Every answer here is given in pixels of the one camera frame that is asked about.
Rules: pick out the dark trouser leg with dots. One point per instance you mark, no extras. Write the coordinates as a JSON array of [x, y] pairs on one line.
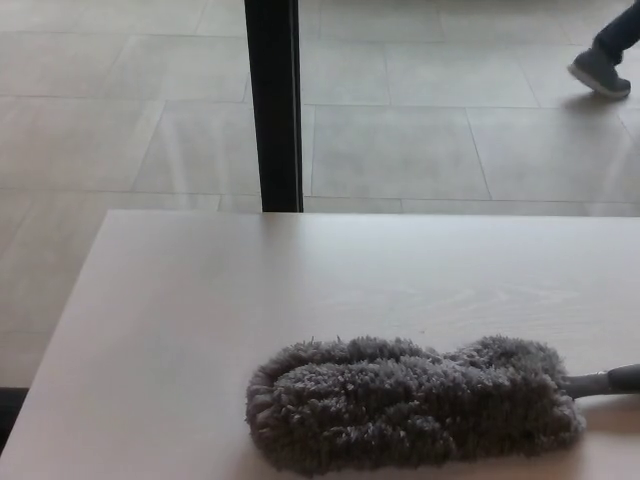
[[617, 27]]

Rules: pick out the black window frame post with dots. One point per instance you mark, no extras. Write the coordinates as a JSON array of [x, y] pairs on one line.
[[274, 100]]

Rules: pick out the grey sneaker shoe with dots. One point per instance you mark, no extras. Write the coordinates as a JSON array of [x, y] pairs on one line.
[[597, 75]]

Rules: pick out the grey fluffy microfibre duster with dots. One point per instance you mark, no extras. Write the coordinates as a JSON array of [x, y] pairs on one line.
[[400, 405]]

